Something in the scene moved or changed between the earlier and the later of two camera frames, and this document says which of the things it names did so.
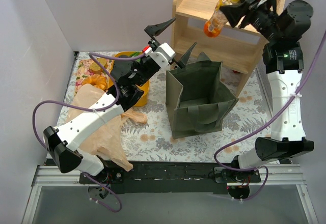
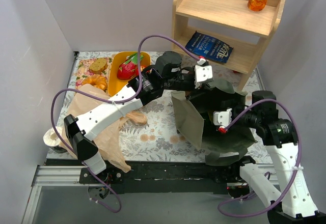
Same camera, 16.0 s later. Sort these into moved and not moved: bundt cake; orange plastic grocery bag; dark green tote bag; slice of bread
Moved: dark green tote bag
Not moved: orange plastic grocery bag; bundt cake; slice of bread
